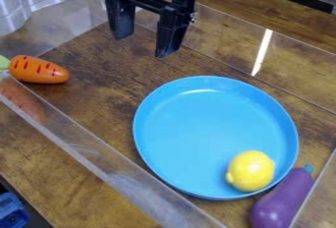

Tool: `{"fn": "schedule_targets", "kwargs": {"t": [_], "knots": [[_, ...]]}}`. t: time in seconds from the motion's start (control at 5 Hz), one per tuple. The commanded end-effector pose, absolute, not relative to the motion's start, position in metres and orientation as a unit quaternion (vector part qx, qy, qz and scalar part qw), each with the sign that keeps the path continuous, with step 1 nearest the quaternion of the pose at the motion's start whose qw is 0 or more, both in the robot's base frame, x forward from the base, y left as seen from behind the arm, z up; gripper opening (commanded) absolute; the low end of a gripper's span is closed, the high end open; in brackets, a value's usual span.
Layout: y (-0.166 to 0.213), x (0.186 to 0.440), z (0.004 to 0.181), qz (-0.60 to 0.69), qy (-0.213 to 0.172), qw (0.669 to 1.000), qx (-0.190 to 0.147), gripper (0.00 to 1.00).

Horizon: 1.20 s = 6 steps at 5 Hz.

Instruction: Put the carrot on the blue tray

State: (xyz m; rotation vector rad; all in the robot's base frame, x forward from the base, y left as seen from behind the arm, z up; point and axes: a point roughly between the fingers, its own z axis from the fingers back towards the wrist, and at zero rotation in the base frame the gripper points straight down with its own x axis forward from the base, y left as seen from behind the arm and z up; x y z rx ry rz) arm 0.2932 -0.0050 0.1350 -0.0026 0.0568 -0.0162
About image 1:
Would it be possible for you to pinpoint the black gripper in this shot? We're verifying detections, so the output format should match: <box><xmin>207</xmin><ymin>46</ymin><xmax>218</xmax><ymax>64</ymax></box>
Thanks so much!
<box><xmin>106</xmin><ymin>0</ymin><xmax>196</xmax><ymax>58</ymax></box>

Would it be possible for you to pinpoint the orange toy carrot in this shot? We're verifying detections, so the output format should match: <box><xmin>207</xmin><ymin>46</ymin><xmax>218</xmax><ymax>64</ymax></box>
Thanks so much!
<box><xmin>0</xmin><ymin>55</ymin><xmax>70</xmax><ymax>84</ymax></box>

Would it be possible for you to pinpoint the blue round plastic tray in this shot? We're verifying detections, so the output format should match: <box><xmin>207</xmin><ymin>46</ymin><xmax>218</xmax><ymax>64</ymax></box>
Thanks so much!
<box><xmin>132</xmin><ymin>76</ymin><xmax>299</xmax><ymax>200</ymax></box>

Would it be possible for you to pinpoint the yellow toy lemon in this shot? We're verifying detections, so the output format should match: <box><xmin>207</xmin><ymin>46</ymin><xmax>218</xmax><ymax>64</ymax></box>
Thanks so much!
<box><xmin>226</xmin><ymin>150</ymin><xmax>276</xmax><ymax>192</ymax></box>

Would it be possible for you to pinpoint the purple toy eggplant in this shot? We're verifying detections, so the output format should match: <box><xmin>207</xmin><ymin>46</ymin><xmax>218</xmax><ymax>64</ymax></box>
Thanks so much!
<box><xmin>251</xmin><ymin>164</ymin><xmax>314</xmax><ymax>228</ymax></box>

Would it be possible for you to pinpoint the blue object at corner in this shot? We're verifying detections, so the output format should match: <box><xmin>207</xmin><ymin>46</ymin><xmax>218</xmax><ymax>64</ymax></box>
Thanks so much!
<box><xmin>0</xmin><ymin>193</ymin><xmax>31</xmax><ymax>228</ymax></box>

